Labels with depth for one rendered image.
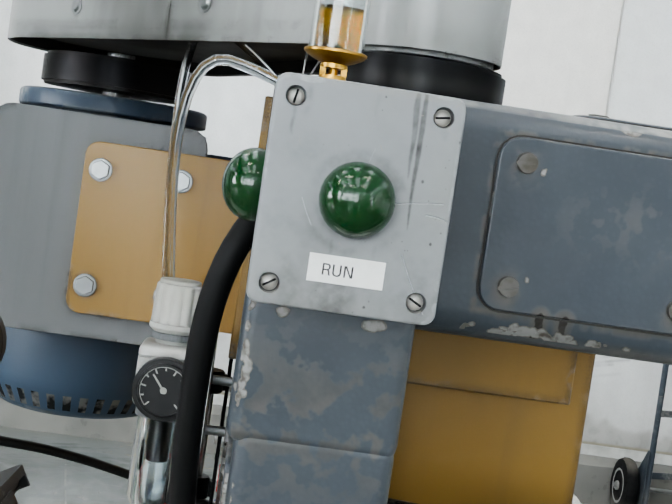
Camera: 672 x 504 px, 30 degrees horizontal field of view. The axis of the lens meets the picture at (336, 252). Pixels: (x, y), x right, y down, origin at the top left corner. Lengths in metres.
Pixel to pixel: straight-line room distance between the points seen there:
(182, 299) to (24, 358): 0.26
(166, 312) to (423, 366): 0.17
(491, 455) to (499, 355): 0.09
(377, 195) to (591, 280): 0.12
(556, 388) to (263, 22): 0.29
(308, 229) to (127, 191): 0.44
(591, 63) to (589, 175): 5.37
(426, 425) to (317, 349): 0.32
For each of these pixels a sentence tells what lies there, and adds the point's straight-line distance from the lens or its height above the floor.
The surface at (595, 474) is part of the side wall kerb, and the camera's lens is 6.03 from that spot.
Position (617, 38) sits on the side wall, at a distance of 5.98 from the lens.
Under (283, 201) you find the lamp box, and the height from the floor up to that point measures 1.28.
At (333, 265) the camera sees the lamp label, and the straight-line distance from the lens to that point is 0.49.
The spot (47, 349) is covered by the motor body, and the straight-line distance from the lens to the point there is 0.97.
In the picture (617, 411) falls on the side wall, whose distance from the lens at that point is 6.04.
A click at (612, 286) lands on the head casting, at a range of 0.56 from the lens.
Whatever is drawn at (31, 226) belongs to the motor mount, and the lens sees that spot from 0.94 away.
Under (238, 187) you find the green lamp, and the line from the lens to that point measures 0.50.
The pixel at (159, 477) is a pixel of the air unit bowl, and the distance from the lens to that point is 0.77.
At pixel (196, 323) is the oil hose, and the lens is 0.55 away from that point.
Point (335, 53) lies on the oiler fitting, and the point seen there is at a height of 1.35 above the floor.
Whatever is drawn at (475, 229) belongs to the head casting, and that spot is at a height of 1.28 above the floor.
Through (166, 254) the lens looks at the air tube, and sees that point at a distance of 0.76.
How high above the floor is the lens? 1.29
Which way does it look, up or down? 3 degrees down
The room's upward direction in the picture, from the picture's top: 8 degrees clockwise
